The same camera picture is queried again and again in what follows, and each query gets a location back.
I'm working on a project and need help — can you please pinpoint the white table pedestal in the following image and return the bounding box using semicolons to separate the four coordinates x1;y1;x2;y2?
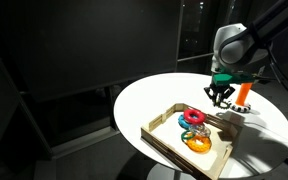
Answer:
146;162;198;180

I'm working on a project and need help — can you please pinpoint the orange ring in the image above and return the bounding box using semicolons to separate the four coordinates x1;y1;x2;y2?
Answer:
186;134;213;155

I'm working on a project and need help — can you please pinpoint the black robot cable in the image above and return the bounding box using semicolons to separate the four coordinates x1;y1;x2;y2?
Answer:
266;49;288;105

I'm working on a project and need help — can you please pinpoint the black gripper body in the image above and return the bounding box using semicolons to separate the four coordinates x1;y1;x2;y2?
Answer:
209;81;235;97

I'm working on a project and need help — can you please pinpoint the dark green ring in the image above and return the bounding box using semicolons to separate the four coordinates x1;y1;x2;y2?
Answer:
180;129;196;142

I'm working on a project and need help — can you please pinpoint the clear transparent ring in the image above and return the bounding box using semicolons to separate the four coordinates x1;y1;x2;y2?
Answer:
188;123;213;139

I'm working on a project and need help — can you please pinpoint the black white striped peg base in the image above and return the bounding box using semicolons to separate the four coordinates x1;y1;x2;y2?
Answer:
229;102;253;114

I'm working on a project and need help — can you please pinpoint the grey metal frame post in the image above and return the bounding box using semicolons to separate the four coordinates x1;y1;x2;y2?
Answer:
174;0;186;74

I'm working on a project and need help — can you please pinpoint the blue ring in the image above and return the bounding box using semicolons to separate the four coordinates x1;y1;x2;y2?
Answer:
177;114;192;130

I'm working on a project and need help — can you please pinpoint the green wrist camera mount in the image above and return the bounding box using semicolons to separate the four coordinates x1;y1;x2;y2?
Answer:
211;67;266;86

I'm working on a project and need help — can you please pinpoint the orange stacking peg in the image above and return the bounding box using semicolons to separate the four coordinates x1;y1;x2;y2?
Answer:
234;82;254;108

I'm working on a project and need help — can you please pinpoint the light green ring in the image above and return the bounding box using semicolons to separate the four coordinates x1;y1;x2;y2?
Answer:
213;98;233;110

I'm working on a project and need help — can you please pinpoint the red ring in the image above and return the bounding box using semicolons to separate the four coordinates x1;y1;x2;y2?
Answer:
183;108;207;125

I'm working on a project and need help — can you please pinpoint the wooden slatted tray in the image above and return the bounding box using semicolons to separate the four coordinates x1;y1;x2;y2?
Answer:
140;102;243;180

